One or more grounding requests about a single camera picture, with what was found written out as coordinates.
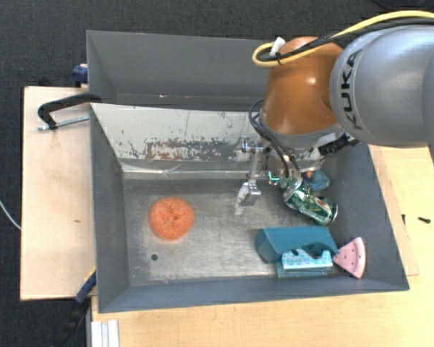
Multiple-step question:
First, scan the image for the blue round toy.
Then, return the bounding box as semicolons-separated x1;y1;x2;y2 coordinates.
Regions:
305;169;331;192

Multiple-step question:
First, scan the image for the grey metal bin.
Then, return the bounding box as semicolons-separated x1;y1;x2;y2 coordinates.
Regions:
85;30;410;314

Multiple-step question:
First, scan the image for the pink triangular pad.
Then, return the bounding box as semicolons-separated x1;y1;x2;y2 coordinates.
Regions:
332;236;367;280

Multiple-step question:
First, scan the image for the orange round scouring pad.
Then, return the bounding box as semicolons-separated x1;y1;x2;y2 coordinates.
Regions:
148;197;196;241

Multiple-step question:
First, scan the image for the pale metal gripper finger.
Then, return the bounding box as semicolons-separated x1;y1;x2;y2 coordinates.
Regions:
234;135;255;163
234;180;263;216

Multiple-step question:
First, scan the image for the crushed green drink can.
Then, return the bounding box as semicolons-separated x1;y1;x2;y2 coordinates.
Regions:
282;178;339;227

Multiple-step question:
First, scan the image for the black cylinder on white bracket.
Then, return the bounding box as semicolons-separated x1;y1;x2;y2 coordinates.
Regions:
303;134;361;171

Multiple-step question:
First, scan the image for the teal blue block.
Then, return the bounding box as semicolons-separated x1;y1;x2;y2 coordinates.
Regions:
254;225;339;265

